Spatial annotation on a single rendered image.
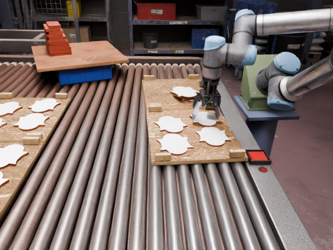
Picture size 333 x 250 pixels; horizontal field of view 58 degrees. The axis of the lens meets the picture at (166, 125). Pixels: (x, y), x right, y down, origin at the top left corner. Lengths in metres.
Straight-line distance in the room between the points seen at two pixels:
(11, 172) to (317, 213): 2.02
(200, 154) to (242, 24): 0.51
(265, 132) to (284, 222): 0.84
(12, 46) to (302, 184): 2.45
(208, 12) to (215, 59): 4.44
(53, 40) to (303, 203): 2.03
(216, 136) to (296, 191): 1.48
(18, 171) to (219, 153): 0.69
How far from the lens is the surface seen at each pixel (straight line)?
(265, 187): 1.04
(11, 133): 1.34
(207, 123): 1.28
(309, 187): 2.68
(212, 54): 1.16
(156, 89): 1.65
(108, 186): 0.99
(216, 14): 5.65
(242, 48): 1.16
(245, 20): 1.23
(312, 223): 2.37
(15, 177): 1.08
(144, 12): 5.42
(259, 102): 1.64
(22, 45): 2.46
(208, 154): 1.11
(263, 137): 1.72
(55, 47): 1.92
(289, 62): 1.48
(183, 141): 1.16
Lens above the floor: 1.55
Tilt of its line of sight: 29 degrees down
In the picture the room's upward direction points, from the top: 2 degrees clockwise
